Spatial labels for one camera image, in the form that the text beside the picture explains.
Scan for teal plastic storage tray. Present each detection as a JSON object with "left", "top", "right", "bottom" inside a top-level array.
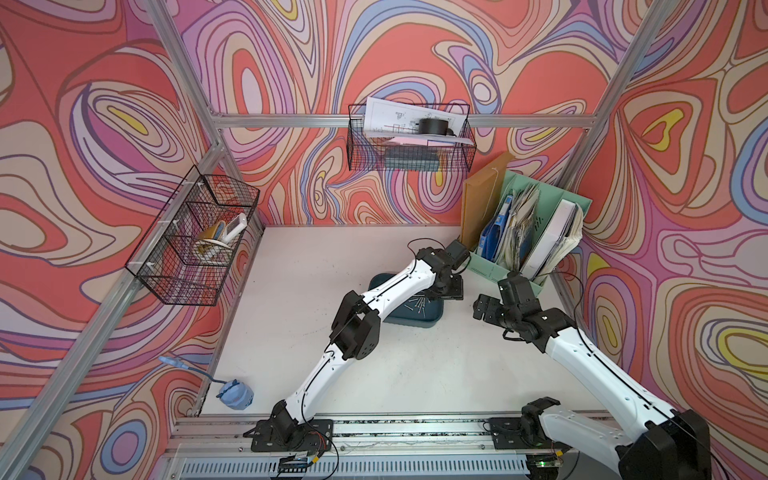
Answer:
[{"left": 383, "top": 293, "right": 444, "bottom": 328}]

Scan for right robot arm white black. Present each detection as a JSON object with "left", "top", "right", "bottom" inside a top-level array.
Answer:
[{"left": 473, "top": 274, "right": 713, "bottom": 479}]

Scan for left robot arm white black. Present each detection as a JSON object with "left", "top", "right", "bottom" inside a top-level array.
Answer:
[{"left": 269, "top": 240, "right": 470, "bottom": 444}]

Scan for green file organizer box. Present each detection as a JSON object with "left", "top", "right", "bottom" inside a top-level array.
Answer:
[{"left": 459, "top": 166, "right": 592, "bottom": 294}]

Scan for blue folder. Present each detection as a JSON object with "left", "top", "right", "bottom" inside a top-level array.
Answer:
[{"left": 476, "top": 194, "right": 514, "bottom": 261}]

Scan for white binder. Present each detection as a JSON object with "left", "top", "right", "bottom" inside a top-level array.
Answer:
[{"left": 521, "top": 199, "right": 580, "bottom": 281}]

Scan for brown cardboard folder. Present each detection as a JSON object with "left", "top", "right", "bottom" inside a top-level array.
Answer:
[{"left": 459, "top": 153, "right": 515, "bottom": 249}]

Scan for stack of papers in organizer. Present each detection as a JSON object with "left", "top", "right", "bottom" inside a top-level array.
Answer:
[{"left": 497, "top": 185, "right": 540, "bottom": 272}]

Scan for black tape roll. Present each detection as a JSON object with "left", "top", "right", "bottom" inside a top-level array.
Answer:
[{"left": 417, "top": 117, "right": 454, "bottom": 136}]

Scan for white paper sheets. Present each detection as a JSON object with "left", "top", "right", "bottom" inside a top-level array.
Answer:
[{"left": 362, "top": 97, "right": 474, "bottom": 146}]

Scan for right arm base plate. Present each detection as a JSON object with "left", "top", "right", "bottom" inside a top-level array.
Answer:
[{"left": 483, "top": 416, "right": 571, "bottom": 452}]

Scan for black wire basket back wall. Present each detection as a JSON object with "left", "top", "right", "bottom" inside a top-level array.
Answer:
[{"left": 346, "top": 97, "right": 476, "bottom": 173}]

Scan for black wire basket wall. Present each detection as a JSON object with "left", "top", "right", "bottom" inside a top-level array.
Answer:
[
  {"left": 125, "top": 166, "right": 260, "bottom": 306},
  {"left": 346, "top": 97, "right": 476, "bottom": 173}
]

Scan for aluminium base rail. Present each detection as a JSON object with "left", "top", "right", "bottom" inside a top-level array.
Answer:
[{"left": 152, "top": 412, "right": 617, "bottom": 479}]

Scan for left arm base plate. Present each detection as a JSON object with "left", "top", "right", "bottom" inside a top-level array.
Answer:
[{"left": 243, "top": 419, "right": 334, "bottom": 453}]

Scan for black wire basket left wall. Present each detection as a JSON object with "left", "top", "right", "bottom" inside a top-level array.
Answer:
[{"left": 125, "top": 166, "right": 260, "bottom": 306}]

